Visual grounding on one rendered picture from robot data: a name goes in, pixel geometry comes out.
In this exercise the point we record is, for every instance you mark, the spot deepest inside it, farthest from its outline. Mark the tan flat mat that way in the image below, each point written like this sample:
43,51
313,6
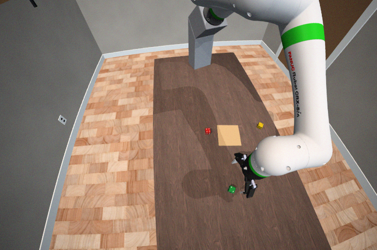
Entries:
228,135

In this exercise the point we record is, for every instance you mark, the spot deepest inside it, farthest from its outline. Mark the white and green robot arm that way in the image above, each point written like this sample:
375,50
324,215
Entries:
302,33

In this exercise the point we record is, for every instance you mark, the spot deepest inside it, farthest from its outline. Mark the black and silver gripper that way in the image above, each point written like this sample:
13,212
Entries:
250,186

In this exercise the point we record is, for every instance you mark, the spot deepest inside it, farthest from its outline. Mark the green die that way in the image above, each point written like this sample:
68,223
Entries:
231,189

